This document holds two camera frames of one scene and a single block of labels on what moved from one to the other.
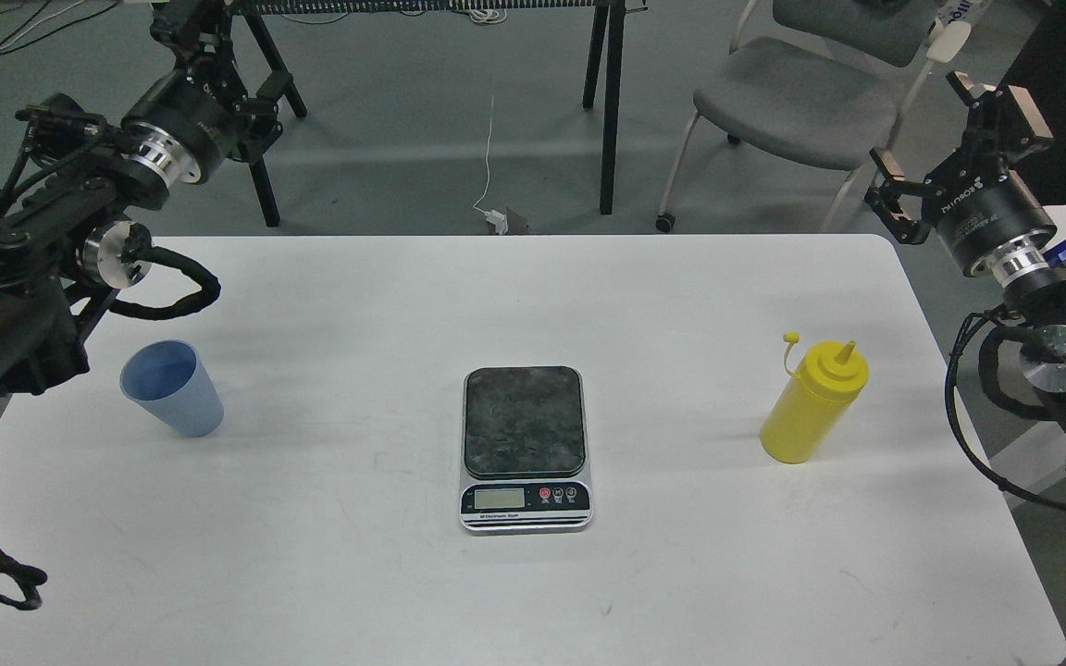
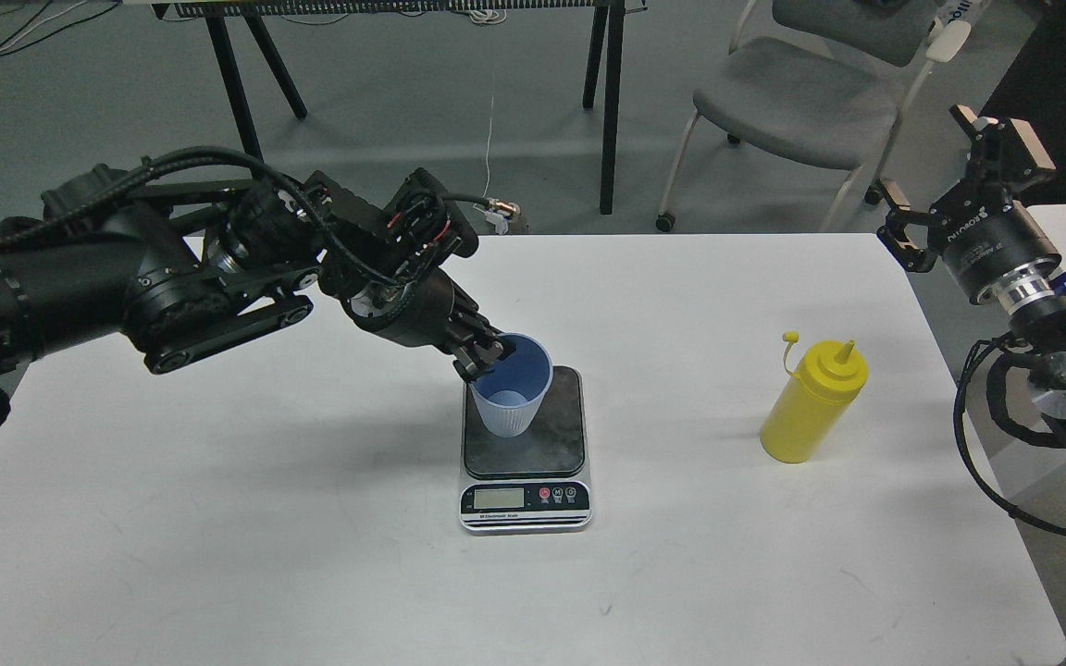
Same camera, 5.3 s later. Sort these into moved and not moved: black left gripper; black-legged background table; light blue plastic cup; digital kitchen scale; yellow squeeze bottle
Moved: light blue plastic cup; black left gripper
Not moved: black-legged background table; digital kitchen scale; yellow squeeze bottle
